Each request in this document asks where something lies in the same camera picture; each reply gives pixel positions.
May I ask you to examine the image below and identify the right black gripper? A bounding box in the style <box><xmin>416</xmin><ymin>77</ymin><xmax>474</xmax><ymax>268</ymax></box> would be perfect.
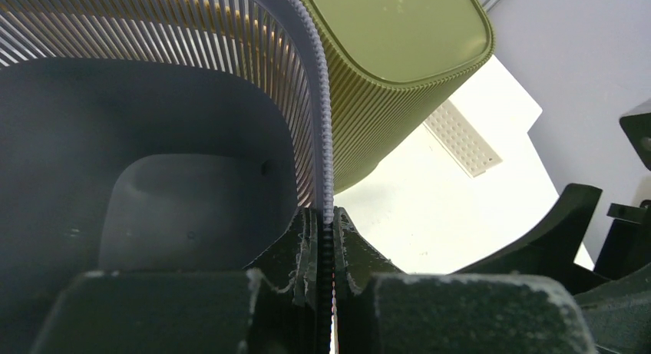
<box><xmin>452</xmin><ymin>99</ymin><xmax>651</xmax><ymax>354</ymax></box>

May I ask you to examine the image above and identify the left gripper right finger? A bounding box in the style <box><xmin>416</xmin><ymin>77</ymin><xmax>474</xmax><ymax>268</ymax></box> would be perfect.
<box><xmin>334</xmin><ymin>207</ymin><xmax>596</xmax><ymax>353</ymax></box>

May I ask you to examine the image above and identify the yellow slatted waste bin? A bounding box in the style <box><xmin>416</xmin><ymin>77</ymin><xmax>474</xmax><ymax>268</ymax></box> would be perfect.
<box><xmin>1</xmin><ymin>0</ymin><xmax>296</xmax><ymax>80</ymax></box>

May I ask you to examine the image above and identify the grey slatted waste bin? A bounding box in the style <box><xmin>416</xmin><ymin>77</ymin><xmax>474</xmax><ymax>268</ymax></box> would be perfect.
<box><xmin>1</xmin><ymin>0</ymin><xmax>334</xmax><ymax>353</ymax></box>

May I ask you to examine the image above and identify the white perforated plastic basket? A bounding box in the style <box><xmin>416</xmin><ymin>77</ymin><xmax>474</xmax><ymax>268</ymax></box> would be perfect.
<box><xmin>423</xmin><ymin>100</ymin><xmax>503</xmax><ymax>177</ymax></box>

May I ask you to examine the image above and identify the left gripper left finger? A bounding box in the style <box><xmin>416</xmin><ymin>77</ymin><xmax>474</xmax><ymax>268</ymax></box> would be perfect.
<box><xmin>31</xmin><ymin>208</ymin><xmax>320</xmax><ymax>353</ymax></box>

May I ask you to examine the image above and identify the green slatted waste bin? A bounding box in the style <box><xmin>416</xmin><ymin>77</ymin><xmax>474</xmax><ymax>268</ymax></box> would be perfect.
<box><xmin>301</xmin><ymin>0</ymin><xmax>494</xmax><ymax>193</ymax></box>

